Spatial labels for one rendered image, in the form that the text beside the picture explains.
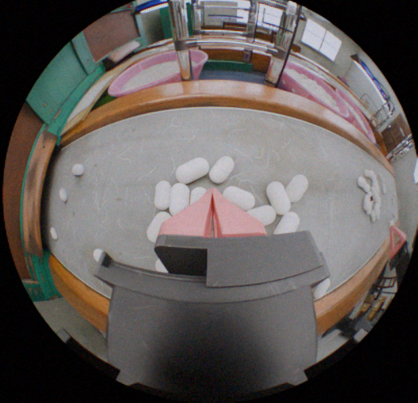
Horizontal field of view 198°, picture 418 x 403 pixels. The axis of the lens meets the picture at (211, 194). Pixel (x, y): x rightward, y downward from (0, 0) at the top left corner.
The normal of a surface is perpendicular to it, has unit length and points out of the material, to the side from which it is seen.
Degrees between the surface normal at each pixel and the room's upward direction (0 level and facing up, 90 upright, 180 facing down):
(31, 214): 67
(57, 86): 90
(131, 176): 0
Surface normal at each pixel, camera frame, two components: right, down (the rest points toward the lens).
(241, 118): -0.01, -0.22
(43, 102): 1.00, 0.01
